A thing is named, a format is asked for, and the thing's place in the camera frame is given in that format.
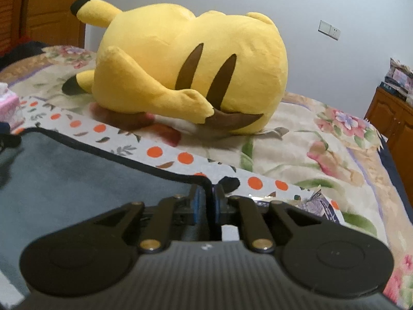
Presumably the purple and white packet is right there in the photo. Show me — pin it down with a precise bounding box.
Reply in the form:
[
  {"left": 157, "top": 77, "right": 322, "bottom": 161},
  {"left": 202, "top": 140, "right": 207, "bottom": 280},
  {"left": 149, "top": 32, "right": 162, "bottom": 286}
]
[{"left": 296, "top": 189, "right": 344, "bottom": 224}]

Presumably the dark cloth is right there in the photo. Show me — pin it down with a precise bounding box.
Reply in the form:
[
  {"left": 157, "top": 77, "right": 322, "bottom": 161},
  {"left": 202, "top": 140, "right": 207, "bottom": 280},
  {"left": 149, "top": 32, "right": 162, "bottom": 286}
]
[{"left": 0, "top": 40, "right": 44, "bottom": 71}]

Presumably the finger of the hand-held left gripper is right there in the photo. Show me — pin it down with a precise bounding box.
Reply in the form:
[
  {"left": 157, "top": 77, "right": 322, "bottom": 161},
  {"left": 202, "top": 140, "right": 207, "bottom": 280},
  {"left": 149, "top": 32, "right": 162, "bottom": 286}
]
[{"left": 0, "top": 133, "right": 22, "bottom": 151}]

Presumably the wooden door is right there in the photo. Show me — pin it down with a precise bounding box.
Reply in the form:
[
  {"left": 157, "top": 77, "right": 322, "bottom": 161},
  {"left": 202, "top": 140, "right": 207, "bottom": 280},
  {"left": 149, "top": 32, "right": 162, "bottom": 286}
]
[{"left": 0, "top": 0, "right": 95, "bottom": 56}]

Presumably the white orange-dotted cloth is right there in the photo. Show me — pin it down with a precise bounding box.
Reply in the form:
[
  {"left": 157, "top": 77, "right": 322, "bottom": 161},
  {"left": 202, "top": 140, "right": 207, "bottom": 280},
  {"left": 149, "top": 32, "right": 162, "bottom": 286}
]
[{"left": 18, "top": 98, "right": 343, "bottom": 225}]

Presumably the white wall switch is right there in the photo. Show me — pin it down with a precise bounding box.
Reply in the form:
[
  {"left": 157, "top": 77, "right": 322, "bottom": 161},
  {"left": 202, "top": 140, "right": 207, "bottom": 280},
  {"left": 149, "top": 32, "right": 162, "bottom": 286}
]
[{"left": 318, "top": 20, "right": 341, "bottom": 41}]

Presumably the wooden cabinet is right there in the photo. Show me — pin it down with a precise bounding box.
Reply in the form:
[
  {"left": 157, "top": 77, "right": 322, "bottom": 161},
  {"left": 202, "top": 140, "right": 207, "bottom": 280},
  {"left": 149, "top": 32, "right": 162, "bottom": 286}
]
[{"left": 363, "top": 87, "right": 413, "bottom": 208}]

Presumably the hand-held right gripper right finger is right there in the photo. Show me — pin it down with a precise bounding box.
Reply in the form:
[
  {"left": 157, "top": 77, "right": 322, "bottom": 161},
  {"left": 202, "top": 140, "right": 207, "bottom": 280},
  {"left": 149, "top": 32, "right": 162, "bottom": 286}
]
[{"left": 213, "top": 183, "right": 324, "bottom": 254}]

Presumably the stack of books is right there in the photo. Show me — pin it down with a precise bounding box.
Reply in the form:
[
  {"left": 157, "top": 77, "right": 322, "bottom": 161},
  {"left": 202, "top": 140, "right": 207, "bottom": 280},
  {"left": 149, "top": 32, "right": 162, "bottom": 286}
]
[{"left": 379, "top": 57, "right": 413, "bottom": 108}]

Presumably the yellow plush toy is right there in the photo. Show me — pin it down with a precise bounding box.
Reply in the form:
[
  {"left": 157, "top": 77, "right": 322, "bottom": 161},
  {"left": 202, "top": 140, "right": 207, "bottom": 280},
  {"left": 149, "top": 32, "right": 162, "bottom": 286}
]
[{"left": 62, "top": 0, "right": 289, "bottom": 135}]

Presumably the floral bedsheet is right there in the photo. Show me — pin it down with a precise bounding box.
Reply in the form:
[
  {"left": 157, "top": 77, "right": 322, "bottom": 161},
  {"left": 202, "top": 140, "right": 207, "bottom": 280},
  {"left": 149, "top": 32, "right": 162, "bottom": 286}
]
[{"left": 0, "top": 45, "right": 413, "bottom": 308}]

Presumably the pink tissue box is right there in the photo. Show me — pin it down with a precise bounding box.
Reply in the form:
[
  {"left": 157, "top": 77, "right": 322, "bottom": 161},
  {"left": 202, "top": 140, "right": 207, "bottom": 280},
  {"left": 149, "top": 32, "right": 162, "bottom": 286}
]
[{"left": 0, "top": 83, "right": 25, "bottom": 134}]

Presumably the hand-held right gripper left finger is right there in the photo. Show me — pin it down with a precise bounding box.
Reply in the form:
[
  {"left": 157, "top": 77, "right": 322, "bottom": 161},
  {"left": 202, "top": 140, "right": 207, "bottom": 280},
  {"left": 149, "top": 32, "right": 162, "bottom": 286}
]
[{"left": 93, "top": 183, "right": 211, "bottom": 254}]

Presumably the grey towel with black edge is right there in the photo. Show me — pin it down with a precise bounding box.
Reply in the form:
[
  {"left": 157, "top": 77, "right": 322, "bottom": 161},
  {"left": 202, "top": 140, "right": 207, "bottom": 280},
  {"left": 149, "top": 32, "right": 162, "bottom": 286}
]
[{"left": 0, "top": 127, "right": 241, "bottom": 299}]

